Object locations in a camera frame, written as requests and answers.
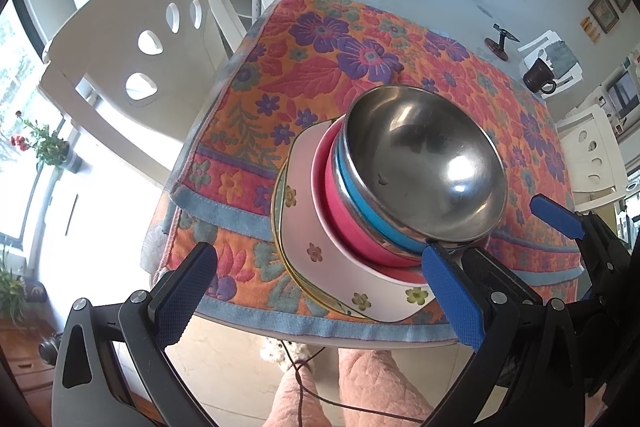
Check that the green potted plant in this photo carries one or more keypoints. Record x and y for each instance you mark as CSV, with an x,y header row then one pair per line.
x,y
12,292

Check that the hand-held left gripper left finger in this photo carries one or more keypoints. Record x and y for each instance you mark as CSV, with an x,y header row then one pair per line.
x,y
187,297

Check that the white fluffy slipper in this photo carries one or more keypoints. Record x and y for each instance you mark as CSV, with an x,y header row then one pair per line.
x,y
272,349

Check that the wooden cabinet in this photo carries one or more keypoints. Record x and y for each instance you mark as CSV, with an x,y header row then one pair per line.
x,y
25,372

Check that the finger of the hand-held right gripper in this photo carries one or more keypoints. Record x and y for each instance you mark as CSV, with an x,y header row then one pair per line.
x,y
500,274
557,217

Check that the person's right leg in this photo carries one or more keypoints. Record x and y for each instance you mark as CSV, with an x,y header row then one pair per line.
x,y
380,387

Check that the person's leg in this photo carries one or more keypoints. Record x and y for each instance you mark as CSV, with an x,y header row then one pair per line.
x,y
295,397
380,387

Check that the red flower potted plant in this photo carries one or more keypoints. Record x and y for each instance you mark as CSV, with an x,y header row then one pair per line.
x,y
47,147

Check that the orange floral tablecloth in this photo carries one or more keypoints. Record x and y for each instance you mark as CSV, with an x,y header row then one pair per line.
x,y
310,57

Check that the person's left leg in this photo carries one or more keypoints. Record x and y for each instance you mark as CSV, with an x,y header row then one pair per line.
x,y
295,397

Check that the yellow wall decor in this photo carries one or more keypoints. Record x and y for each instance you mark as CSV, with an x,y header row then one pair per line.
x,y
590,29

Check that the grey cloth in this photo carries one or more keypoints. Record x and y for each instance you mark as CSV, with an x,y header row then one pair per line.
x,y
562,57

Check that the dark brown mug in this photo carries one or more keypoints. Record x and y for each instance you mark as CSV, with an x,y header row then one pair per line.
x,y
537,77

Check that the brown phone stand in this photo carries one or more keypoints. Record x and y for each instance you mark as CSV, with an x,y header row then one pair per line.
x,y
497,47

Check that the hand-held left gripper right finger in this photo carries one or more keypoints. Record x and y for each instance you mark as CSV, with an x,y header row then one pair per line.
x,y
452,297

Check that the pink ceramic bowl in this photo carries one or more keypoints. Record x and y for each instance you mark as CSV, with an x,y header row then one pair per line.
x,y
320,177

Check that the blue steel bowl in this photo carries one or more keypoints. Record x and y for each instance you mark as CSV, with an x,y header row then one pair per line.
x,y
425,157

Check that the pink steel bowl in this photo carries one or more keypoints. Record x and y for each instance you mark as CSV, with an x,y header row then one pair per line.
x,y
350,227

